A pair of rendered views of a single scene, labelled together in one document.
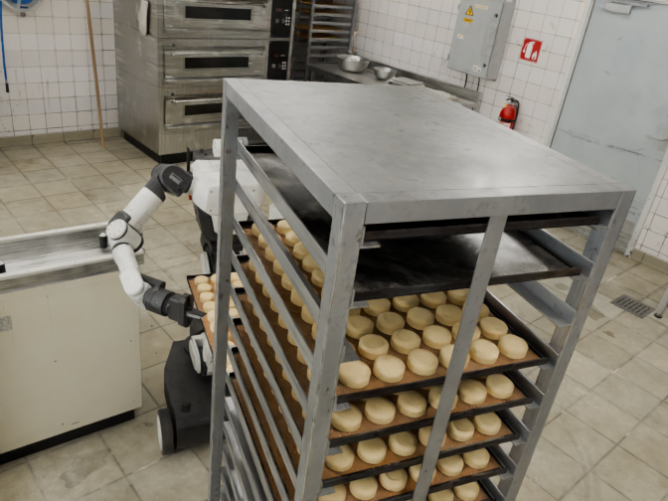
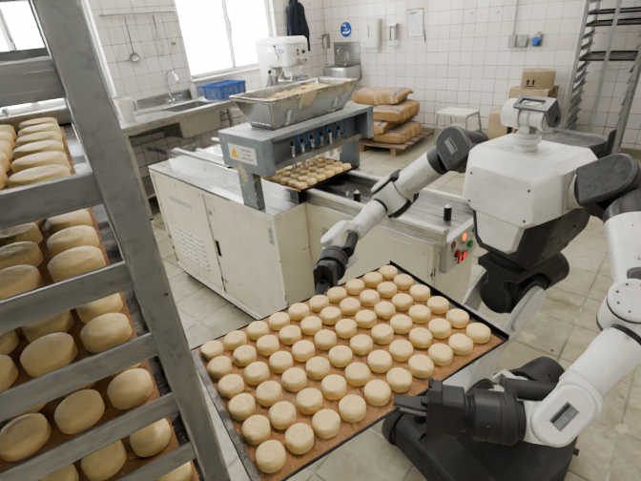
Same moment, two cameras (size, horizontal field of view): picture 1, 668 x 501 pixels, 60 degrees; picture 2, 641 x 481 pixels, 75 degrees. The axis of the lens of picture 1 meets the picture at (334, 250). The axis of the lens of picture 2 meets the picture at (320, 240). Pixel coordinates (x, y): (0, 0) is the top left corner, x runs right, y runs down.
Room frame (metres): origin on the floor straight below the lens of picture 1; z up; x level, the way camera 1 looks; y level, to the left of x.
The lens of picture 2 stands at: (1.55, -0.50, 1.62)
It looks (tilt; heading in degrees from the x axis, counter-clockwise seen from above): 29 degrees down; 87
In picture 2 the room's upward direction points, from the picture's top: 5 degrees counter-clockwise
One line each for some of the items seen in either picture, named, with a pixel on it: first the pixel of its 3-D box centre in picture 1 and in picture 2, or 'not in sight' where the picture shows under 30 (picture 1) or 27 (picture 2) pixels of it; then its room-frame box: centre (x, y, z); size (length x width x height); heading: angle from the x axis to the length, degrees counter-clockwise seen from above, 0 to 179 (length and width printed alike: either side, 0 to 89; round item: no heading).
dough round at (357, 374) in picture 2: not in sight; (357, 373); (1.63, 0.11, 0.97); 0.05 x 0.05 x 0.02
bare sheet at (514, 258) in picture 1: (386, 201); not in sight; (1.01, -0.08, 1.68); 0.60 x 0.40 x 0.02; 26
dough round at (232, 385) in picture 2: not in sight; (231, 386); (1.37, 0.12, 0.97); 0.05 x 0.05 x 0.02
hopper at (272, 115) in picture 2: not in sight; (298, 102); (1.60, 1.55, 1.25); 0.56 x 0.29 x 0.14; 40
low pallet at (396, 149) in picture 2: not in sight; (377, 138); (2.71, 4.96, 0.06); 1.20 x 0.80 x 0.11; 137
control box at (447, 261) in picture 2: not in sight; (459, 244); (2.16, 0.88, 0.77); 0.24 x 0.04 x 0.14; 40
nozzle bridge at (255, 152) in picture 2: not in sight; (302, 152); (1.60, 1.55, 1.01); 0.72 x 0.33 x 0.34; 40
